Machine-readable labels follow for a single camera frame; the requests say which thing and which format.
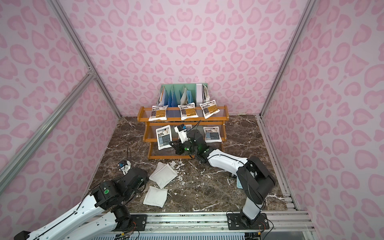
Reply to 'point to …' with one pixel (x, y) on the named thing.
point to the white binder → (199, 94)
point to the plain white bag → (155, 196)
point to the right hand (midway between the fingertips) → (169, 144)
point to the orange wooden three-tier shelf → (164, 125)
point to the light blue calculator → (239, 184)
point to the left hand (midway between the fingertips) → (147, 173)
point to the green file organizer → (174, 94)
